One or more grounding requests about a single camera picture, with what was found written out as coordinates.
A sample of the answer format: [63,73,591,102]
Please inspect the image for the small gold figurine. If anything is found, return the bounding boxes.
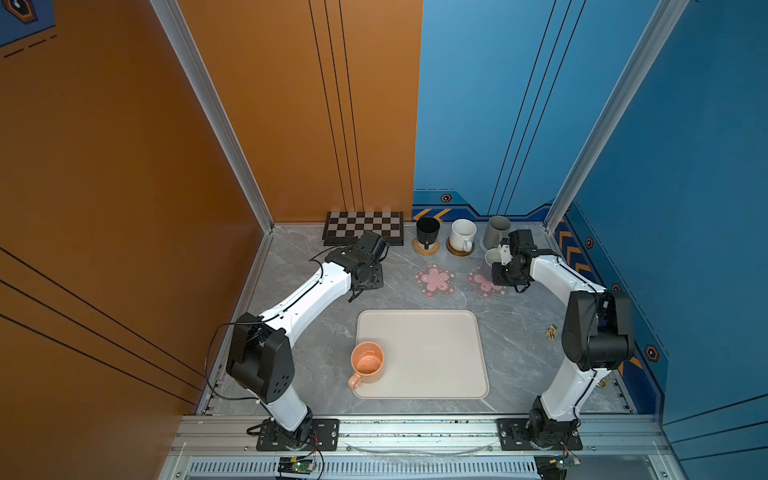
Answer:
[546,324,558,341]

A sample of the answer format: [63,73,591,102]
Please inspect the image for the pink flower coaster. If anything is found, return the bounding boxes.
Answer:
[467,263,508,299]
[414,263,456,298]

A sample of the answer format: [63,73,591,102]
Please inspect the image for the green circuit board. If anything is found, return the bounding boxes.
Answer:
[277,457,317,478]
[534,457,581,480]

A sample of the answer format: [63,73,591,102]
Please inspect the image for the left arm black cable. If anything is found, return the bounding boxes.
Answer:
[204,320,265,402]

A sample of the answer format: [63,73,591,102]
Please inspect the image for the grey mug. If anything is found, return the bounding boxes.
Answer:
[482,216,512,250]

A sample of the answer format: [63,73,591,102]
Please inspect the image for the woven rattan round coaster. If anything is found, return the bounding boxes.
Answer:
[412,238,441,256]

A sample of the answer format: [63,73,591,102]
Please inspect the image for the left green circuit board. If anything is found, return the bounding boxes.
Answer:
[277,457,317,478]

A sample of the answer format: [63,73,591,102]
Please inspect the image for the right green circuit board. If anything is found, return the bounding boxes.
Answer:
[534,457,581,480]

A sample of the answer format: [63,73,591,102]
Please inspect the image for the black white chessboard box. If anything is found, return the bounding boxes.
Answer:
[322,211,404,246]

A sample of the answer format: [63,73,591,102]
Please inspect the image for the beige plastic tray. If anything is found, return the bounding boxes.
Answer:
[352,310,490,400]

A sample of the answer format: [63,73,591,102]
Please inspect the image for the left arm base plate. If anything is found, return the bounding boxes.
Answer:
[256,418,340,452]

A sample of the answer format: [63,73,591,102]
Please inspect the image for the brown wooden round coaster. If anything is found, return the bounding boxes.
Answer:
[446,240,475,257]

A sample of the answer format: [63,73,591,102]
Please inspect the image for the orange pink mug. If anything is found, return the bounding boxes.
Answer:
[347,341,385,391]

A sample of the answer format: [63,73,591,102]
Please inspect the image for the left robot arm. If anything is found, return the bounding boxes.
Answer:
[225,231,389,448]

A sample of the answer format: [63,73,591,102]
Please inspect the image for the white mug purple handle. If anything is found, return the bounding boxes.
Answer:
[484,248,502,268]

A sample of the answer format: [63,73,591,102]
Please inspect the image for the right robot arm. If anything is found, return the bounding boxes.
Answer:
[492,230,635,452]

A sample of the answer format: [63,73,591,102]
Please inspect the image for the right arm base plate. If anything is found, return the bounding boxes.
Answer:
[496,418,583,451]

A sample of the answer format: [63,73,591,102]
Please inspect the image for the black mug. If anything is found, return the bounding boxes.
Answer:
[416,216,441,250]

